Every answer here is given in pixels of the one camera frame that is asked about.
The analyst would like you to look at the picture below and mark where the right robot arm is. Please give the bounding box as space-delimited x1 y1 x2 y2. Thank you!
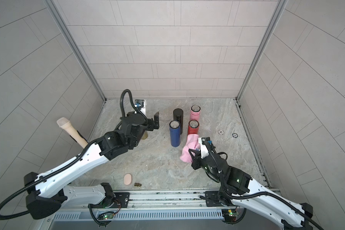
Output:
188 149 322 230

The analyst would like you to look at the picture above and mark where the aluminium front rail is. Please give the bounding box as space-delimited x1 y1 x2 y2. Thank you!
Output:
45 188 287 213

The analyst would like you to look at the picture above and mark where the left circuit board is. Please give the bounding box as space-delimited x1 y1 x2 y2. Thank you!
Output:
97 211 115 221

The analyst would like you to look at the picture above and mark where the pink oval soap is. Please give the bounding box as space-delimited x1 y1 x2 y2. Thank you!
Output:
124 173 132 186

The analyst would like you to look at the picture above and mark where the beige microphone-shaped holder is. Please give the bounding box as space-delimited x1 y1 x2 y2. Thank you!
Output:
57 117 88 149

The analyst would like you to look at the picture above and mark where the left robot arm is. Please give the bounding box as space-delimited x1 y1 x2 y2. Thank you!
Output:
0 112 160 220

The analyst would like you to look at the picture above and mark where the red thermos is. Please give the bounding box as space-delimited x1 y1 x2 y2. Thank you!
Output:
187 120 199 135

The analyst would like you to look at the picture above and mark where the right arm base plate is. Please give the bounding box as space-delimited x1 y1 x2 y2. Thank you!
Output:
204 191 232 207

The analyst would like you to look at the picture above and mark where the black thermos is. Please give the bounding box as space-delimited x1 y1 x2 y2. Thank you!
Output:
173 108 184 134

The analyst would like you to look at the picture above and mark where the pink cloth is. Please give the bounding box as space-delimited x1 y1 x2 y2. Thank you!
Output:
180 134 200 163

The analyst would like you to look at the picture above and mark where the blue thermos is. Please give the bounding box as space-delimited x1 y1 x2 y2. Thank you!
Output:
169 120 181 147

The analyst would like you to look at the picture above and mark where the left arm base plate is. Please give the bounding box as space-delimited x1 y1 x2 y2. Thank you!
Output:
88 192 130 209

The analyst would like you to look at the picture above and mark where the pink thermos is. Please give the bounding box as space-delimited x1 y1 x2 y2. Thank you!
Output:
190 104 201 121

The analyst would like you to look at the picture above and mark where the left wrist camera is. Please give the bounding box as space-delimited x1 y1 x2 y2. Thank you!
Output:
134 99 146 115

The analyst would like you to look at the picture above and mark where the gold thermos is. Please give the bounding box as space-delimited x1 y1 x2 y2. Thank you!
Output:
141 131 148 140

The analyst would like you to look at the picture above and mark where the circuit board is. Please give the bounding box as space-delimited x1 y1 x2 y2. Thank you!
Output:
221 209 240 223
97 211 115 221

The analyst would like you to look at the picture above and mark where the right circuit board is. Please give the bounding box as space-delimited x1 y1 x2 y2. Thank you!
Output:
221 209 240 223

